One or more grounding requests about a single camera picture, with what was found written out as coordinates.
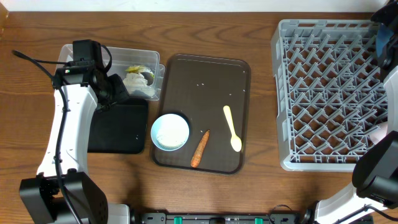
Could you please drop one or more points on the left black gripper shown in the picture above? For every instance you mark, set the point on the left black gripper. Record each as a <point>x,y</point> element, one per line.
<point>120,92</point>

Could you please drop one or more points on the paper wrapper waste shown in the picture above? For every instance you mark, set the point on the paper wrapper waste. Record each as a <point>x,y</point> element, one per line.
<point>139,80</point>

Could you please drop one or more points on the pink plastic cup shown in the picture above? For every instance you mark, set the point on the pink plastic cup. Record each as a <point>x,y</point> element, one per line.
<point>379,133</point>

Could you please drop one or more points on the dark blue plate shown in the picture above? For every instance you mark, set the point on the dark blue plate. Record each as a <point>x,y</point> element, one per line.
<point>384,35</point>

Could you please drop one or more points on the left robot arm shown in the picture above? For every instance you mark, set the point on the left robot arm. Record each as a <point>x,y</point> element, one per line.
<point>62,191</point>

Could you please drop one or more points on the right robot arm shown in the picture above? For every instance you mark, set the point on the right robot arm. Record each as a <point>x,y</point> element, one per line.
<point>374,181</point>

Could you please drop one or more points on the clear plastic waste bin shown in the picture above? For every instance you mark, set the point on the clear plastic waste bin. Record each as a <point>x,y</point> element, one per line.
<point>124,59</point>

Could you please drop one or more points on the black plastic waste bin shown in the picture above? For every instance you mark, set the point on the black plastic waste bin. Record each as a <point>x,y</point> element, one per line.
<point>121,129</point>

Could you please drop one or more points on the grey plastic dishwasher rack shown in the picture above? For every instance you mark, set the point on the grey plastic dishwasher rack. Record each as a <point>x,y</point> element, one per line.
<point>329,95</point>

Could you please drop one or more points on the light blue rice bowl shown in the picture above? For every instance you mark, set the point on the light blue rice bowl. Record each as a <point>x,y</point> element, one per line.
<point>169,132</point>

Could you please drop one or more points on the dark brown serving tray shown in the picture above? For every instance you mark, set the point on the dark brown serving tray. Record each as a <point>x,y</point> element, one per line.
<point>197,88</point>

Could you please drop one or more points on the orange carrot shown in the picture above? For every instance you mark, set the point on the orange carrot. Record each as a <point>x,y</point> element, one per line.
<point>197,156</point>

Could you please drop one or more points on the pale yellow plastic spoon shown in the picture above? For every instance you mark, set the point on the pale yellow plastic spoon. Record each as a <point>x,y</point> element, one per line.
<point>235,141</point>

